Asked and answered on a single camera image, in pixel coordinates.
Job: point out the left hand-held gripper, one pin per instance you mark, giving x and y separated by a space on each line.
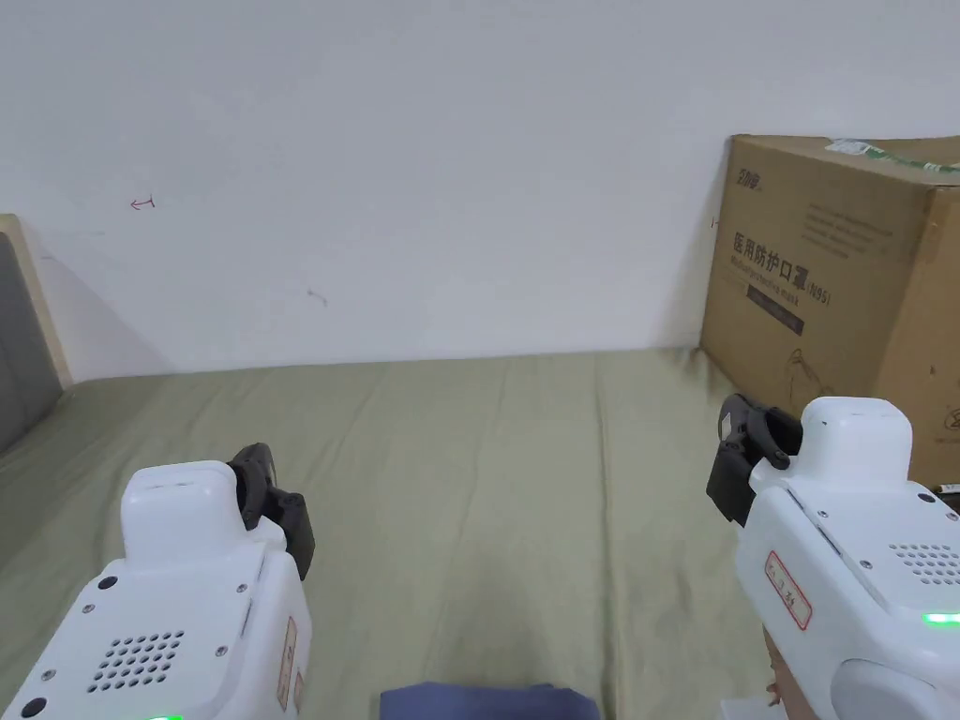
172 600

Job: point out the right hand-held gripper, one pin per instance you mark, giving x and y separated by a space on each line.
847 547

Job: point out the person's right hand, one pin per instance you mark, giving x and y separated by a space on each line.
780 682

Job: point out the brown cardboard carton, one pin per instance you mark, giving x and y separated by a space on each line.
855 285

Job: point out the bed with pale green sheet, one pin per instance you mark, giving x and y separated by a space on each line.
487 487

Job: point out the grey padded headboard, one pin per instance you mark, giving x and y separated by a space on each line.
22 352

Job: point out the dark blue garment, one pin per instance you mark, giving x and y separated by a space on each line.
487 703

